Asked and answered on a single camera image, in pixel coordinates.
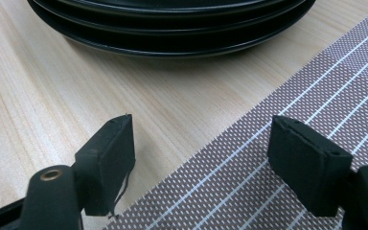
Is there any striped woven placemat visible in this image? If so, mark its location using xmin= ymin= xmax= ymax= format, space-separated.
xmin=103 ymin=2 xmax=368 ymax=230

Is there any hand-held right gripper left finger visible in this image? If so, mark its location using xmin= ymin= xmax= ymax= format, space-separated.
xmin=74 ymin=113 xmax=137 ymax=220

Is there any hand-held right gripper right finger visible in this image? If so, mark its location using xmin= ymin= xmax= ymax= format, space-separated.
xmin=266 ymin=115 xmax=355 ymax=218

